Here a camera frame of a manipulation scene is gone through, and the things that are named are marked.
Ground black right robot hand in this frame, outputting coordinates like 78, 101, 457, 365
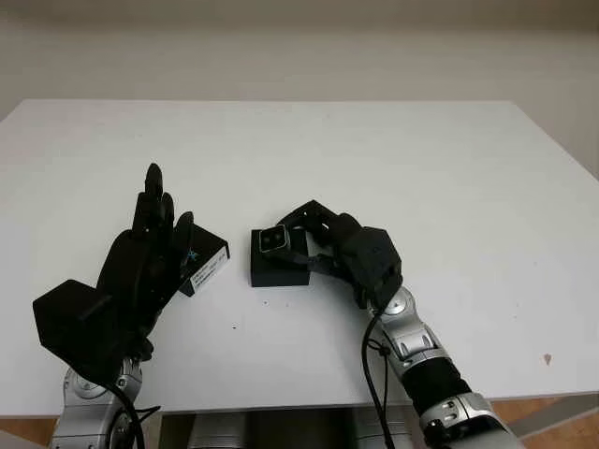
275, 199, 365, 282

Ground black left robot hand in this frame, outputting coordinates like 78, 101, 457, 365
95, 162, 196, 363

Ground small silver camera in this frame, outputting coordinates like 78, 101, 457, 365
258, 224, 293, 256

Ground black printed box lid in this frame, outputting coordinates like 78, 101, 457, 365
180, 223, 232, 298

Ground silver right robot thigh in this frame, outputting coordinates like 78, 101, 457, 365
353, 410, 390, 449

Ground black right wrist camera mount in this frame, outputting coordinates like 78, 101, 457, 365
341, 227, 405, 311

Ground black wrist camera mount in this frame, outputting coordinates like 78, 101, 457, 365
32, 279, 138, 384
341, 227, 405, 311

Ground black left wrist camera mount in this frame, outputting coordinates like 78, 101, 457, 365
32, 279, 138, 384

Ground black camera box base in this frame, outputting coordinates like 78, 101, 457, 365
249, 227, 313, 288

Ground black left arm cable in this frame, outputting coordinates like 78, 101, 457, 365
107, 383, 163, 449

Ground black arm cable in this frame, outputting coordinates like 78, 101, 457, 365
362, 303, 397, 449
107, 383, 163, 449

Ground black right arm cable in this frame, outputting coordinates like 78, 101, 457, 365
362, 303, 397, 449

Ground white table leg frame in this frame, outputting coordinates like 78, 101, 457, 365
509, 398, 599, 439

